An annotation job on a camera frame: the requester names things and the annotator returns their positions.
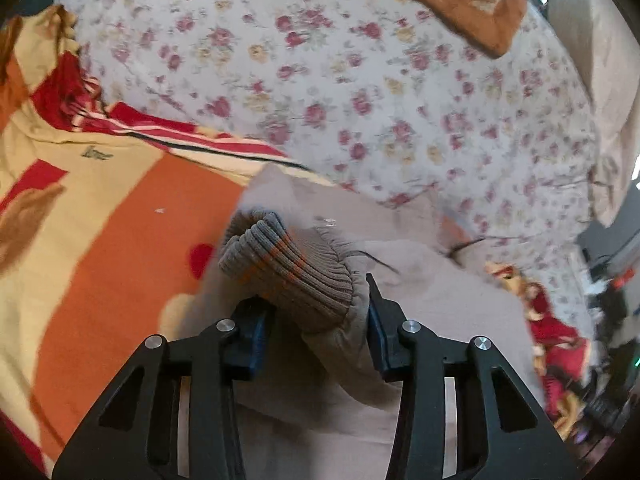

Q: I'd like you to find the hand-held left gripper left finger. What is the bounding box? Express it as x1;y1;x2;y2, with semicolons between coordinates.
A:
52;298;275;480

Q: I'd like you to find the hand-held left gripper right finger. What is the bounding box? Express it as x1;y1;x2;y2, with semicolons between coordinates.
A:
366;273;582;480

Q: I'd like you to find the beige jacket with ribbed cuffs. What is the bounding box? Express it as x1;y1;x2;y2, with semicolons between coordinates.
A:
175;165;548;480

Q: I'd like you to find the orange yellow red printed blanket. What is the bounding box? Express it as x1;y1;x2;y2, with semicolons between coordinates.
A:
0;5;608;476

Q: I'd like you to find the white power strip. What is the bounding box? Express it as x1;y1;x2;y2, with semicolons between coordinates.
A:
575;232;640;311

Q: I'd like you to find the floral quilt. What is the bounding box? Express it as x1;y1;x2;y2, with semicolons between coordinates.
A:
52;0;608;321

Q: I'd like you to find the orange checkered cushion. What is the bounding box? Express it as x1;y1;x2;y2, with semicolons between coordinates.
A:
345;0;529;58

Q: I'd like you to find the beige curtain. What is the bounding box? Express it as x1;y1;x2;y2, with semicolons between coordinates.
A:
546;0;640;228

